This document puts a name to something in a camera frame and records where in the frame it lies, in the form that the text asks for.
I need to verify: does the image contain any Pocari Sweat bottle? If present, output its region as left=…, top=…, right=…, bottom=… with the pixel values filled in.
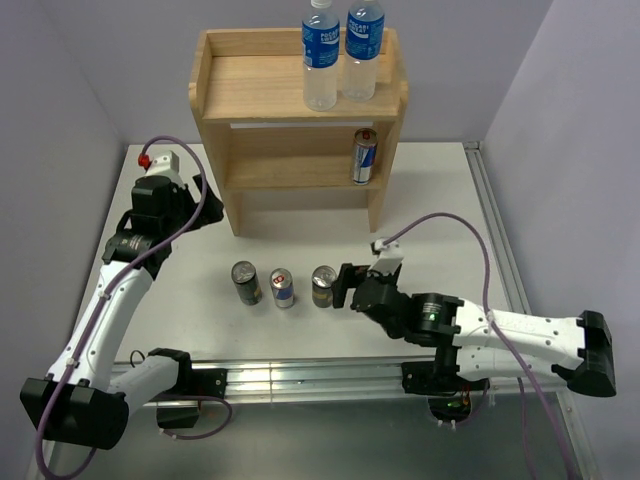
left=301, top=0, right=341, bottom=111
left=342, top=1, right=385, bottom=102

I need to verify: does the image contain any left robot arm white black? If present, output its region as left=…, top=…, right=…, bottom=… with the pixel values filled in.
left=20, top=174, right=224, bottom=450

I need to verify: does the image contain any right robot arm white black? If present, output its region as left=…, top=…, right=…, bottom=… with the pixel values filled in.
left=332, top=263, right=617, bottom=398

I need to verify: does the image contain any wooden two-tier shelf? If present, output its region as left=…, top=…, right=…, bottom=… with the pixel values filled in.
left=189, top=28, right=409, bottom=235

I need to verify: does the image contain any black gold can right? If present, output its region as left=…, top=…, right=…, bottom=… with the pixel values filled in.
left=311, top=265, right=337, bottom=308

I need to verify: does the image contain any black gold can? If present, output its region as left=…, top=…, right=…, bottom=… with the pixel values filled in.
left=311, top=265, right=337, bottom=308
left=231, top=260, right=262, bottom=306

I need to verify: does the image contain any black gold can left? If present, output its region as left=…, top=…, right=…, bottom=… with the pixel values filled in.
left=231, top=260, right=262, bottom=306

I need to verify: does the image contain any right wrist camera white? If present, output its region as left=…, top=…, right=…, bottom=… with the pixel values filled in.
left=368, top=238, right=404, bottom=276

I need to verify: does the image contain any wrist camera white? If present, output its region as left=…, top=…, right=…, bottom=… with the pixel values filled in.
left=138, top=150, right=182, bottom=184
left=368, top=238, right=404, bottom=276

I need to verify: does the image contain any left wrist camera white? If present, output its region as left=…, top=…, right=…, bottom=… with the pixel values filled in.
left=138, top=150, right=182, bottom=184

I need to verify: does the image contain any aluminium mounting rail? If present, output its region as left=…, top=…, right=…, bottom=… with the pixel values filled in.
left=47, top=349, right=574, bottom=409

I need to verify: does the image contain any aluminium side rail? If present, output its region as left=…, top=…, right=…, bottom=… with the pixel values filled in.
left=463, top=141, right=531, bottom=314

